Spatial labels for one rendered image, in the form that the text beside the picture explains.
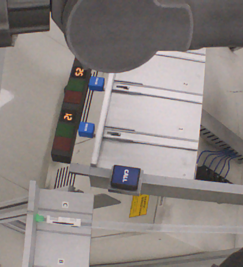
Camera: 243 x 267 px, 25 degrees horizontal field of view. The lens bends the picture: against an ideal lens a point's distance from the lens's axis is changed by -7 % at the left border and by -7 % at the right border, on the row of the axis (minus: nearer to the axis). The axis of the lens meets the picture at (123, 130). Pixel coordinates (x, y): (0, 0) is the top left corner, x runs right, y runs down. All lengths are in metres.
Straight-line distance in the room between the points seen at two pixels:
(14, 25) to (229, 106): 1.34
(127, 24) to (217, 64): 1.34
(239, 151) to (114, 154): 0.58
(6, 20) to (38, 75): 1.62
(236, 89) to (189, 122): 0.64
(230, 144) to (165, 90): 0.44
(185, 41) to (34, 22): 0.12
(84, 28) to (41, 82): 1.63
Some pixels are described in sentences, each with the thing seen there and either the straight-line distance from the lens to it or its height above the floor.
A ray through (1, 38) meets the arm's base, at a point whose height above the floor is 1.20.
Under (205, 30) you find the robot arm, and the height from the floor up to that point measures 1.30.
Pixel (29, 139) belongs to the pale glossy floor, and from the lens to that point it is 1.95.
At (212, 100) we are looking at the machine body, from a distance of 1.67.
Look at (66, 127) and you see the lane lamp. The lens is 1.19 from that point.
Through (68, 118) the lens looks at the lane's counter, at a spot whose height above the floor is 0.66.
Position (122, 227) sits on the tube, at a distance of 0.99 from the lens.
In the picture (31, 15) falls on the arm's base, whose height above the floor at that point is 1.23.
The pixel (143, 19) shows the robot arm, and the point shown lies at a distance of 0.43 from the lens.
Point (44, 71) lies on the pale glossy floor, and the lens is 2.08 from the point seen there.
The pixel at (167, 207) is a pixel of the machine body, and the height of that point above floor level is 0.62.
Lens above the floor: 1.54
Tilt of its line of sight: 43 degrees down
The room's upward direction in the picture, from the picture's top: 71 degrees clockwise
